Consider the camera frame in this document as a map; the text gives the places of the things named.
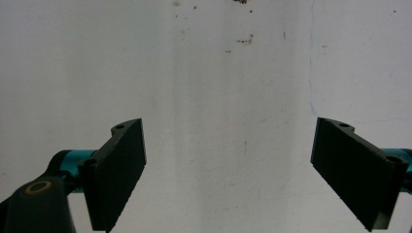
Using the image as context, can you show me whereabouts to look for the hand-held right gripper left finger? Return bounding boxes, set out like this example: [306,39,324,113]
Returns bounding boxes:
[48,117,148,233]

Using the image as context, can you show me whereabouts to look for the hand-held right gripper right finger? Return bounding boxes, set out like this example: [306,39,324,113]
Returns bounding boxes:
[310,116,412,233]

